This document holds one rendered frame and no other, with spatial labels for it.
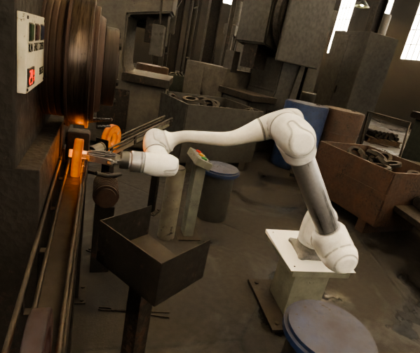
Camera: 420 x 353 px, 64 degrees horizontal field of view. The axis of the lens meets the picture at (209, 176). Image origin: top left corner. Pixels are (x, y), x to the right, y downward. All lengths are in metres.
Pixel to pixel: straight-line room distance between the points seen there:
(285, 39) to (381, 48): 1.98
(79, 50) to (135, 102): 2.93
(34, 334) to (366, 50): 5.69
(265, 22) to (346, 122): 1.66
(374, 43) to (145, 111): 3.65
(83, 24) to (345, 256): 1.32
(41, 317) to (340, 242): 1.22
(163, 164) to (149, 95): 2.64
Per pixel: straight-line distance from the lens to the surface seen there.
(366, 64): 5.97
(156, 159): 1.43
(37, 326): 0.66
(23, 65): 0.93
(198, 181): 2.26
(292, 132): 1.26
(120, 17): 4.06
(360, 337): 1.38
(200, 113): 3.54
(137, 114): 4.09
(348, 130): 4.83
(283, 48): 4.61
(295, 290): 1.90
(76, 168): 1.40
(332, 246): 1.58
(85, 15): 1.22
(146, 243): 1.17
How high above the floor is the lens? 1.23
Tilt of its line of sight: 19 degrees down
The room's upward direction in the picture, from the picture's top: 11 degrees clockwise
